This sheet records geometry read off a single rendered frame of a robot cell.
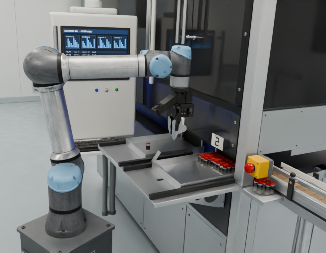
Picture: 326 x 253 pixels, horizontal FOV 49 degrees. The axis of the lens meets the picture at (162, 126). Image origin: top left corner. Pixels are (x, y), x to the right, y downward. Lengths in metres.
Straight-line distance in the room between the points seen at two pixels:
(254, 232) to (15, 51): 5.58
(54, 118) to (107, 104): 0.91
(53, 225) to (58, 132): 0.33
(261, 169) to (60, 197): 0.76
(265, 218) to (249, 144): 0.41
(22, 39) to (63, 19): 4.56
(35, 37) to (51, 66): 5.52
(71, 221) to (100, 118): 1.03
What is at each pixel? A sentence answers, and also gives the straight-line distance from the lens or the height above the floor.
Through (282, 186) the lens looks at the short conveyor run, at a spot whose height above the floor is 0.92.
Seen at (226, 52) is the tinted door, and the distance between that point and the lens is 1.58.
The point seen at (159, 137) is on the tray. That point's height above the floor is 0.90.
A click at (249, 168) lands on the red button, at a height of 1.00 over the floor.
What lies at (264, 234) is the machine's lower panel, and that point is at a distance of 1.80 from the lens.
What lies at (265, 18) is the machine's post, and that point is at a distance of 1.42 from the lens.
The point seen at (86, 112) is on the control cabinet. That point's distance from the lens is 2.23.
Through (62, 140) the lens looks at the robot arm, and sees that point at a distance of 1.38.
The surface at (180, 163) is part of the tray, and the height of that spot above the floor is 0.88.
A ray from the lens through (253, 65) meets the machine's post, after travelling 1.43.
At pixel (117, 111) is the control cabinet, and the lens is 2.26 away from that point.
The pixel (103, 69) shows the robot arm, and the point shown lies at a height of 1.38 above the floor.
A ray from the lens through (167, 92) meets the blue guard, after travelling 2.03.
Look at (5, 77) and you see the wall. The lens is 6.72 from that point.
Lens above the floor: 1.55
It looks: 17 degrees down
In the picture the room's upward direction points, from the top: 3 degrees clockwise
